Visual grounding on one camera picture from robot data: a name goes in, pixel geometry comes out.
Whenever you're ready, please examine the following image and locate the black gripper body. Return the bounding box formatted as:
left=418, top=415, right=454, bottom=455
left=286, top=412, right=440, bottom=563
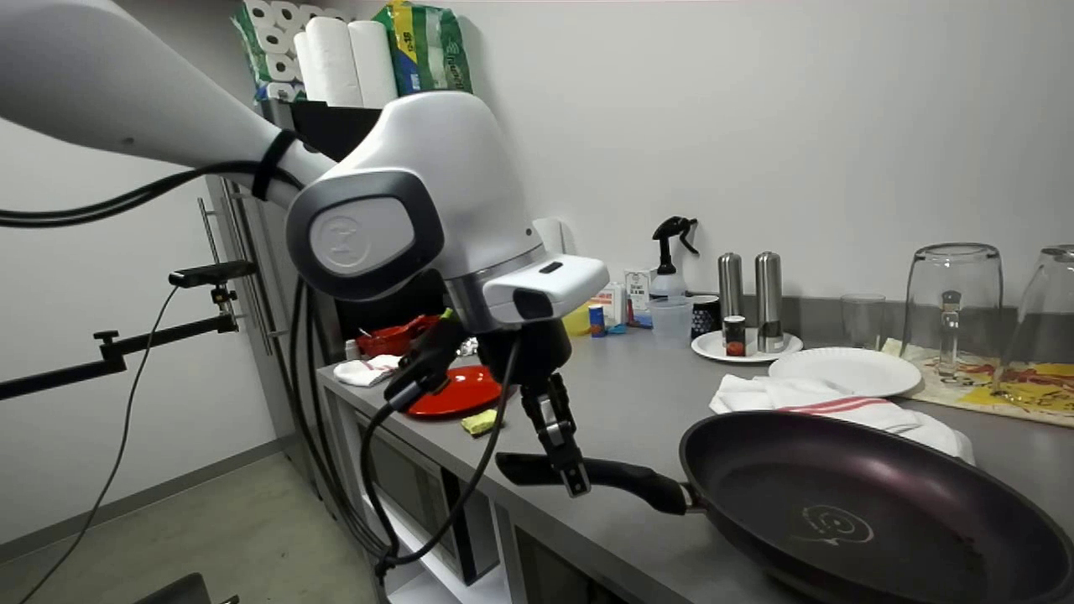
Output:
left=480, top=317, right=577, bottom=395

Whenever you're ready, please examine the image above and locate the dark frying pan black handle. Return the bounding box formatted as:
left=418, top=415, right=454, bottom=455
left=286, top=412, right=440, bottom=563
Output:
left=494, top=406, right=1074, bottom=604

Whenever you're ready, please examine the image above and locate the red plate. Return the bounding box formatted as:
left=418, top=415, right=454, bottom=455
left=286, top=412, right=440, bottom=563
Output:
left=403, top=364, right=509, bottom=423

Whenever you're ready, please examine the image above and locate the yellow sponge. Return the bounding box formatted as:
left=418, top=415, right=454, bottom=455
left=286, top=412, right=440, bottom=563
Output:
left=460, top=406, right=502, bottom=440

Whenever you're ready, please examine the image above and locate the white paper towel roll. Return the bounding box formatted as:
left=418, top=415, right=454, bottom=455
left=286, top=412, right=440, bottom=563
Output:
left=535, top=215, right=579, bottom=266
left=346, top=18, right=403, bottom=110
left=291, top=13, right=358, bottom=110

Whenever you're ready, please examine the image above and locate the small white box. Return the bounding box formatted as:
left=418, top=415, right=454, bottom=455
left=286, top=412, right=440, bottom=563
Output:
left=621, top=267, right=656, bottom=332

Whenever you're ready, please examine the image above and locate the dark glossy undercounter appliance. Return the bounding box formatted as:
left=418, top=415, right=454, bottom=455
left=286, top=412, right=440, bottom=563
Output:
left=364, top=415, right=502, bottom=587

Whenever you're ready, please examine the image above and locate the red black clamp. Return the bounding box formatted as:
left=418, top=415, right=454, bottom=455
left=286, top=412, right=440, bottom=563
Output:
left=351, top=313, right=446, bottom=364

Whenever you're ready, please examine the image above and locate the clear spray bottle black nozzle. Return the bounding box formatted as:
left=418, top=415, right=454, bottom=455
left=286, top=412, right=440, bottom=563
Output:
left=649, top=211, right=705, bottom=336

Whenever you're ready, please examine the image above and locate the crumpled white cloth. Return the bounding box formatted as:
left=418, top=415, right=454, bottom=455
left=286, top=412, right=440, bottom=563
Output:
left=328, top=352, right=403, bottom=391

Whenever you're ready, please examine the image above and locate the small white plate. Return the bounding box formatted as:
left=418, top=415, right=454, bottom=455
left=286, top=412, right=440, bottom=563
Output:
left=687, top=324, right=808, bottom=368

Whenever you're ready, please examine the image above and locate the small dark spice jar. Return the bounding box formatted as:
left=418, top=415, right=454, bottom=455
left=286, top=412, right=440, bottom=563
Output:
left=723, top=313, right=752, bottom=359

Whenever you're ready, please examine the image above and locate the steel shaker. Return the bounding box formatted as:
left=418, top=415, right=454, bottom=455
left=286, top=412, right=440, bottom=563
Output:
left=714, top=249, right=744, bottom=329
left=752, top=249, right=785, bottom=355

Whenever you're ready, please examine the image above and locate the white towel red stripe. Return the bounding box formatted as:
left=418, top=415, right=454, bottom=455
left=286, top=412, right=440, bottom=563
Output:
left=705, top=368, right=979, bottom=466

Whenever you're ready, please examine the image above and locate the tall black cabinet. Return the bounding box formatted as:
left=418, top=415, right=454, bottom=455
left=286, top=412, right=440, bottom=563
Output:
left=197, top=97, right=388, bottom=474

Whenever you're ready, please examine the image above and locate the white dinner plate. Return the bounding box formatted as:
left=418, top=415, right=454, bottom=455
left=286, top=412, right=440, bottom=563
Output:
left=764, top=344, right=926, bottom=402

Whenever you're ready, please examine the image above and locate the green package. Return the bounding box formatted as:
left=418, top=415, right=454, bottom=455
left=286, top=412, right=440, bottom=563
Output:
left=374, top=0, right=480, bottom=97

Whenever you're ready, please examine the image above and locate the patterned paper towel pack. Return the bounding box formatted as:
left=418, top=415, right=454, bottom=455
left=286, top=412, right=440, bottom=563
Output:
left=227, top=0, right=303, bottom=108

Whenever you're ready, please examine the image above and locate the upturned clear glass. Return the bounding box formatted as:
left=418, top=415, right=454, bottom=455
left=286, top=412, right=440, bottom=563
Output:
left=1002, top=240, right=1074, bottom=368
left=898, top=238, right=1008, bottom=375

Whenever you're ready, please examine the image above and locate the colourful placemat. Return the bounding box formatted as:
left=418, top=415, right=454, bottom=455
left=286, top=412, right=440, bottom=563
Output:
left=880, top=336, right=1074, bottom=432

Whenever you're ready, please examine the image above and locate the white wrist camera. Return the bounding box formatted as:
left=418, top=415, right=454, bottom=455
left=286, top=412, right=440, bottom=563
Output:
left=480, top=253, right=614, bottom=332

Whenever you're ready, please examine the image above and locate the thin black cable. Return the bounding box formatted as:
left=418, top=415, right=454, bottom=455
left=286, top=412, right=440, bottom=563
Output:
left=12, top=282, right=186, bottom=604

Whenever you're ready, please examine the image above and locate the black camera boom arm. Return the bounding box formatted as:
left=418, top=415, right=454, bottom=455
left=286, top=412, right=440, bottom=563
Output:
left=0, top=257, right=263, bottom=402

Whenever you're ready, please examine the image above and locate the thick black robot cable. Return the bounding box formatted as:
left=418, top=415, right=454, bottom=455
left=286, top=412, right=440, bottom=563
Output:
left=0, top=162, right=530, bottom=585

